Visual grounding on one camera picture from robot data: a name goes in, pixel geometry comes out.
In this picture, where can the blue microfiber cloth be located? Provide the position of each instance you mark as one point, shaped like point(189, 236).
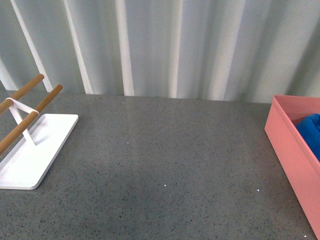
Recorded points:
point(309, 129)

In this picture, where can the white pleated curtain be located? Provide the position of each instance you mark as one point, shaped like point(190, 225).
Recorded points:
point(224, 50)

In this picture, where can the white towel rack stand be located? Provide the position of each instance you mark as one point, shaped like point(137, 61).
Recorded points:
point(36, 140)

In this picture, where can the pink plastic bin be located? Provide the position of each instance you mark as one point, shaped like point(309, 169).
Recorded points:
point(300, 165)

